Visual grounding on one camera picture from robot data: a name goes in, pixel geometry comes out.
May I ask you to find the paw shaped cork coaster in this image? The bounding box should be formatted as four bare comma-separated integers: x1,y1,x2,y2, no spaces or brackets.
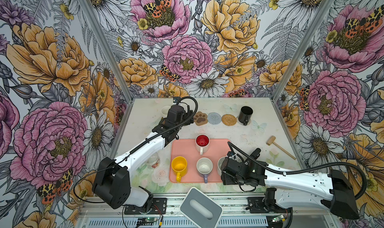
193,111,208,126

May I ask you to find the rattan woven round coaster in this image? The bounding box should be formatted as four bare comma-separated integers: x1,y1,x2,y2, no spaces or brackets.
222,114,237,127

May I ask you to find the grey white box device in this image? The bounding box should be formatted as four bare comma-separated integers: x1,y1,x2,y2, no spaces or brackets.
180,187,223,228

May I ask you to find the purple handled white mug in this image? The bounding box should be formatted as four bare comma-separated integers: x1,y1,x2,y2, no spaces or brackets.
196,158,214,184

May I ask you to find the black mug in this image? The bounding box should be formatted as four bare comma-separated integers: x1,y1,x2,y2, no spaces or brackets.
238,106,253,126

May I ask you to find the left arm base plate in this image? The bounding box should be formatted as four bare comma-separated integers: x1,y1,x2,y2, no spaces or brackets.
124,198,168,215

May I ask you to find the grey woven round coaster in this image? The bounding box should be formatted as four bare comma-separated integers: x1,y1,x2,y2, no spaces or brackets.
207,112,222,125

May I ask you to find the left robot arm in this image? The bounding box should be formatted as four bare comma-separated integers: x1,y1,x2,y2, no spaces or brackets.
92,97,198,213

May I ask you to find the right small circuit board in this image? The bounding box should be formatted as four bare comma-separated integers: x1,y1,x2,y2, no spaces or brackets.
272,215,285,223

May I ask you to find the red inside white mug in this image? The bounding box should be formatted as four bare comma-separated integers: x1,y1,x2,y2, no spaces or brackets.
195,135,210,156

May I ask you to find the glass jar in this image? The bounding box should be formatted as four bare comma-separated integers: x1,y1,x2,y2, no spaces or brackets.
147,153,160,169

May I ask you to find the pink tray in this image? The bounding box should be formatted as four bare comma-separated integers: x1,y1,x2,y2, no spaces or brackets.
171,139,230,184

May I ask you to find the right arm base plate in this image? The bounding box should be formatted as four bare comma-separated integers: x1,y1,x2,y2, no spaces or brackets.
246,197,293,214

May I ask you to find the green circuit board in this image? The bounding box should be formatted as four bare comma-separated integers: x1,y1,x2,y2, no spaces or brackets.
136,218,157,228

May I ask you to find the white mug off tray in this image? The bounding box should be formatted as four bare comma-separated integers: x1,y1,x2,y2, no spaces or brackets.
161,105,171,118

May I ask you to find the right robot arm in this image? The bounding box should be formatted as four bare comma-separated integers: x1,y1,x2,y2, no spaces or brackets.
220,142,368,220

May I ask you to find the yellow mug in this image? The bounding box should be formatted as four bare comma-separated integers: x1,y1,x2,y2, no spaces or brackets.
171,157,188,183

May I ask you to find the wooden mallet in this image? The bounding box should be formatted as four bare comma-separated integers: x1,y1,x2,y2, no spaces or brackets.
266,136,297,160

